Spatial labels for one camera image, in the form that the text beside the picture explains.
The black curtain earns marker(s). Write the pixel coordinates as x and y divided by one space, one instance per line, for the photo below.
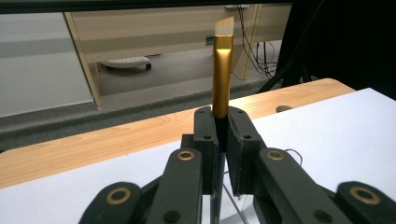
351 40

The black metal stand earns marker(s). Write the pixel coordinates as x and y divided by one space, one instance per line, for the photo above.
281 74

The white cabinet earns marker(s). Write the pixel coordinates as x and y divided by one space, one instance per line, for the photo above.
37 62

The black gold makeup brush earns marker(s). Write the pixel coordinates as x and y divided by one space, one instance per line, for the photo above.
222 77

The white table board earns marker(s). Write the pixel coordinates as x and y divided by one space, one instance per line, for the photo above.
327 140

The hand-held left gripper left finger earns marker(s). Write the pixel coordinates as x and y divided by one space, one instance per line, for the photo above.
183 186

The light wooden cabinet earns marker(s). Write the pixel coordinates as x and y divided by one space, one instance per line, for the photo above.
149 34

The white robot vacuum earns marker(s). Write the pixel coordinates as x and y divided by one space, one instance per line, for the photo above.
127 62

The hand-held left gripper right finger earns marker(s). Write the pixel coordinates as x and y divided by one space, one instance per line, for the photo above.
274 186

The black metal crossbar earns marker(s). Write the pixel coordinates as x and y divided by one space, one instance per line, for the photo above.
124 5

